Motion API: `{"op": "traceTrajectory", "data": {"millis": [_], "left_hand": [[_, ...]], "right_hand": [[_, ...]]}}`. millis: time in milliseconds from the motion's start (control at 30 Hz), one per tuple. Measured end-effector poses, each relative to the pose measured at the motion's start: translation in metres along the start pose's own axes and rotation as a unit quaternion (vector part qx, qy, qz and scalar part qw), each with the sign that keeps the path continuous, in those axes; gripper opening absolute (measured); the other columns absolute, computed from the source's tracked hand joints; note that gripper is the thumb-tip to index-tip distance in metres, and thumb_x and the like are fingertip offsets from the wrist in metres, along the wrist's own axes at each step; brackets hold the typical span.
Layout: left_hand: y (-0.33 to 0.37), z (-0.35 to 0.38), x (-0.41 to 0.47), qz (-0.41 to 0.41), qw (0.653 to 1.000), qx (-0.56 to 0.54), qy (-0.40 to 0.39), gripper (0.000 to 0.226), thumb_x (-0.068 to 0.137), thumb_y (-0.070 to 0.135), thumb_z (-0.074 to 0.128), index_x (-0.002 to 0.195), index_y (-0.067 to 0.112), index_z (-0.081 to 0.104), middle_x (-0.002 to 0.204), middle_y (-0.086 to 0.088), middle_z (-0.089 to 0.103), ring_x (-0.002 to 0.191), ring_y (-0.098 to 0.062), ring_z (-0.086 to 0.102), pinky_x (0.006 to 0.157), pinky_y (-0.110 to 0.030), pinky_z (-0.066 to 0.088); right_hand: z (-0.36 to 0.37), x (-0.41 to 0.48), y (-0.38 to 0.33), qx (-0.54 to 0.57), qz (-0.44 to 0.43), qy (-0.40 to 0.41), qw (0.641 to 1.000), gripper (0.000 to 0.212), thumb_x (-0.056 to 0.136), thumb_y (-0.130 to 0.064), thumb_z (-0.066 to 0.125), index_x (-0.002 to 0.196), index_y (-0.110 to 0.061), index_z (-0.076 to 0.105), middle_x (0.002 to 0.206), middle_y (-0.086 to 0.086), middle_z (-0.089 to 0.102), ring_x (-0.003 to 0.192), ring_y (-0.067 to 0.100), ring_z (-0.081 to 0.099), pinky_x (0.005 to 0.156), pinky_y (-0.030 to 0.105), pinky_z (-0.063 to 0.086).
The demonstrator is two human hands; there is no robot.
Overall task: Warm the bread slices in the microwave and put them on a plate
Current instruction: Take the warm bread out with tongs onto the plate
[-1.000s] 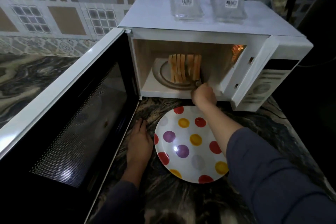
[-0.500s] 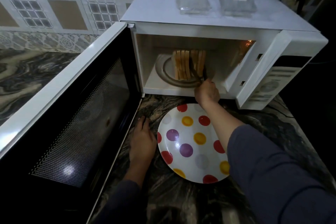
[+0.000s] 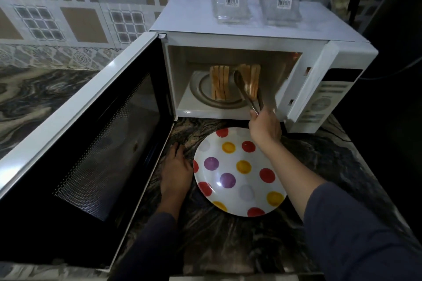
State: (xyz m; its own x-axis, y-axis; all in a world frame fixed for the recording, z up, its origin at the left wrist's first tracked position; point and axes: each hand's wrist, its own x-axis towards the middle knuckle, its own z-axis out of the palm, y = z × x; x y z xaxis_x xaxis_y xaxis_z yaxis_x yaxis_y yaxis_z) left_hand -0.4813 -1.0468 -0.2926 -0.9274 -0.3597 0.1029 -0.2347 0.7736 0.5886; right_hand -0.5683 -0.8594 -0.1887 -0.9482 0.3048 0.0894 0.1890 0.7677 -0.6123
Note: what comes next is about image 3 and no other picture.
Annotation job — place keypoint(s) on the white microwave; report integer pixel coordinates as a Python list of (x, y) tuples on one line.
[(184, 17)]

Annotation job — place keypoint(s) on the metal tongs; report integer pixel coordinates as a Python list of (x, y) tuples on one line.
[(245, 93)]

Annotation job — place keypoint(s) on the person's right hand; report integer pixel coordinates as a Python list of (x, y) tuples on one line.
[(265, 129)]

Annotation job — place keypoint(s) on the person's left forearm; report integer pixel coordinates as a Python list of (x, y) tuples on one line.
[(155, 241)]

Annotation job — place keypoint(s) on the person's left hand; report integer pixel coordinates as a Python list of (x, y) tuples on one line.
[(176, 175)]

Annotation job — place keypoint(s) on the silver refrigerator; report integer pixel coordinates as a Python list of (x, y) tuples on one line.
[(395, 60)]

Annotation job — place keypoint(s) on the polka dot plate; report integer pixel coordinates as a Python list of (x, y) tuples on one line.
[(244, 172)]

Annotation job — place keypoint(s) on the person's right forearm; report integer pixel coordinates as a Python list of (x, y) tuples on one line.
[(329, 211)]

